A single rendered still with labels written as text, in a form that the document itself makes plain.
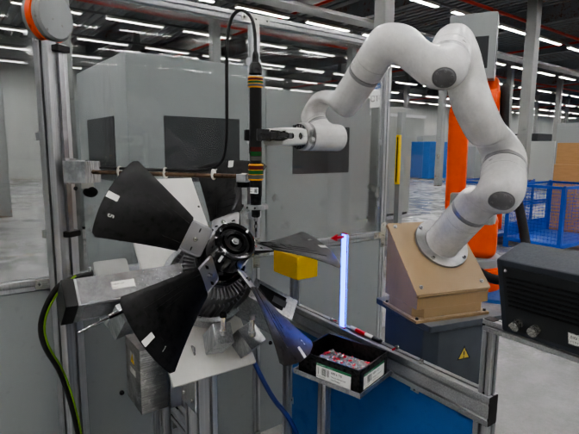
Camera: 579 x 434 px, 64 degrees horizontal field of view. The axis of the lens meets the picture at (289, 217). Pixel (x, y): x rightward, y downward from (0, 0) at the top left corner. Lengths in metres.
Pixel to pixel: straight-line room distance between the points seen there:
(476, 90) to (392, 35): 0.25
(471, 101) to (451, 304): 0.66
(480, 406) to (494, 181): 0.58
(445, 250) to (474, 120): 0.49
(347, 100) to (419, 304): 0.67
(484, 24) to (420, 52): 4.01
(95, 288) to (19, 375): 0.79
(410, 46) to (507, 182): 0.44
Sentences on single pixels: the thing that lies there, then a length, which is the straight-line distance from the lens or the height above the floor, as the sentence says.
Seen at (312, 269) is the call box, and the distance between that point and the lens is 1.79.
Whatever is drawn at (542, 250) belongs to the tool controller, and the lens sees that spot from 1.20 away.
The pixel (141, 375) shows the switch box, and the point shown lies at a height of 0.75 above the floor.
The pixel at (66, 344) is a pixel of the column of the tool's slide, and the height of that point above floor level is 0.80.
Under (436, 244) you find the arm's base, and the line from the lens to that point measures 1.61.
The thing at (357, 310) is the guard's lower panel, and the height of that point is 0.56.
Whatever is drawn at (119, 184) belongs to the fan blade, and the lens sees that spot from 1.31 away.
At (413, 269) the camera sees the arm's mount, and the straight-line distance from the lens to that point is 1.56.
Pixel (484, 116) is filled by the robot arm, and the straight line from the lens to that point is 1.30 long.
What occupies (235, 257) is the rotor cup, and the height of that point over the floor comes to 1.19.
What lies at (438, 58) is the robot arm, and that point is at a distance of 1.16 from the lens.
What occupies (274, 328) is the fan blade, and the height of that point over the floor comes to 1.02.
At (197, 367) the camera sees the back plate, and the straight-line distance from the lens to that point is 1.40.
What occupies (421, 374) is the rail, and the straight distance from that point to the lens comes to 1.46.
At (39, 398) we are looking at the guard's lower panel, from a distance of 2.07.
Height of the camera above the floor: 1.47
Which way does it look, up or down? 8 degrees down
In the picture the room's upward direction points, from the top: straight up
